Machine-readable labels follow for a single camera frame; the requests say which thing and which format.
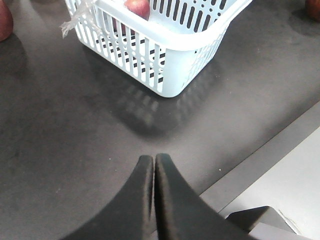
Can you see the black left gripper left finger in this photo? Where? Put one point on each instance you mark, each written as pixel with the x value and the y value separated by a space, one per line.
pixel 127 216

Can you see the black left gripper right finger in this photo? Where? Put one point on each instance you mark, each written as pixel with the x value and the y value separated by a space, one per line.
pixel 181 214

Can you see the light blue plastic basket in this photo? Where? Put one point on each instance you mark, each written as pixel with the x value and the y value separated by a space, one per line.
pixel 164 52

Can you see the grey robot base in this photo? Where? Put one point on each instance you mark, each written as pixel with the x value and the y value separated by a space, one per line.
pixel 263 223

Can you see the black wooden produce stand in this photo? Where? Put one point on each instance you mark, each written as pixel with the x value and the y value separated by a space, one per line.
pixel 72 125

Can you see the small red apple front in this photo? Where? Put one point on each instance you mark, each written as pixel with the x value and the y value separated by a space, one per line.
pixel 6 21

